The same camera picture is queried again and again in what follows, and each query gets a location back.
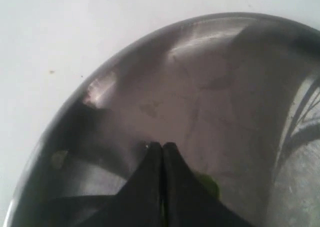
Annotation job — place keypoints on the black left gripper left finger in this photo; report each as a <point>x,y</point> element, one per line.
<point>138,203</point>

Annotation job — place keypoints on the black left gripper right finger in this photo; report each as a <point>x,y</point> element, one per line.
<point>186,201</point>

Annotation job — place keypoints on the green cucumber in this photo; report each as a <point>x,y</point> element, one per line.
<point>210,185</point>

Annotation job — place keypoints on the round steel plate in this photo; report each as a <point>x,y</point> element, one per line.
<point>239,94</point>

